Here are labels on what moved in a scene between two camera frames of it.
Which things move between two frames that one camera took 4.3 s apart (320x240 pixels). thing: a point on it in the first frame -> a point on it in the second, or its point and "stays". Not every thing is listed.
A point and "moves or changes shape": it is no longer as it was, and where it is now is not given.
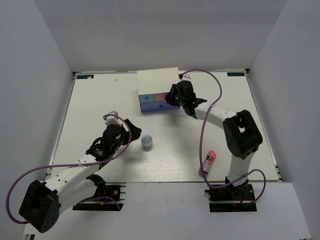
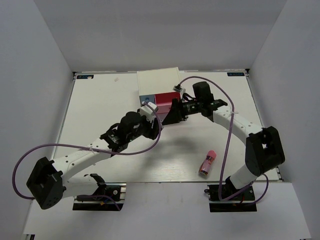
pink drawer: [160, 97] moves or changes shape
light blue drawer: [144, 98] stays
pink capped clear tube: [208, 162] stays
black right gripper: [170, 97] -> [177, 113]
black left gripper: [135, 131] -> [151, 133]
